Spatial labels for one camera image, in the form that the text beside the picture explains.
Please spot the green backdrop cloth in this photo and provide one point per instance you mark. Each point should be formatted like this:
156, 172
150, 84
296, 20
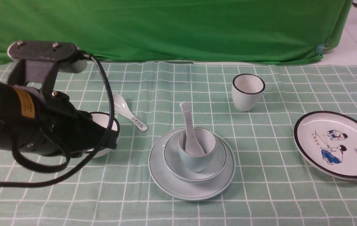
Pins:
256, 31

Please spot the blue clip on backdrop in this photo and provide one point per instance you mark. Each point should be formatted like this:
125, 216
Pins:
320, 50

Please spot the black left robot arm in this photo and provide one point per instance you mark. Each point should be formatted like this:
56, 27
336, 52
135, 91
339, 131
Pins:
10, 118

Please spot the green checked tablecloth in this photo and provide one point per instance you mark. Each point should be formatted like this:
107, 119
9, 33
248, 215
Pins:
272, 185

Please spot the white bowl black rim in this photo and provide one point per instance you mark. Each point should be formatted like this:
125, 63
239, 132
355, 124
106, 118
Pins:
102, 119

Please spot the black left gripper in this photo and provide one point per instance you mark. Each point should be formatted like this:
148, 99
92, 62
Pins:
48, 120

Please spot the white cup black rim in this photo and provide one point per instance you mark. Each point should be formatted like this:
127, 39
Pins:
247, 90

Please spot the light blue cup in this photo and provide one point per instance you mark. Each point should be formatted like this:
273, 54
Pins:
207, 141

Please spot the white spoon with blue print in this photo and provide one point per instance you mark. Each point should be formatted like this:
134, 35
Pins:
121, 107

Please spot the light blue plate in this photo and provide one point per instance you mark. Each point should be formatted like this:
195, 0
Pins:
180, 189

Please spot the white plate with cartoon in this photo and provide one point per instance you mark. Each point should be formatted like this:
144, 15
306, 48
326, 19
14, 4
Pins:
328, 141

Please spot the light blue bowl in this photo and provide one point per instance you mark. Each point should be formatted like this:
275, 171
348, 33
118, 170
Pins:
176, 166

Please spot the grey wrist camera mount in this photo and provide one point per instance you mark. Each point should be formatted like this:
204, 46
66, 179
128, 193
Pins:
38, 63

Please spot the plain white spoon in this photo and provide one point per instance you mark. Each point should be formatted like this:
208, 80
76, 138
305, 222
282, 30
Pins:
192, 146

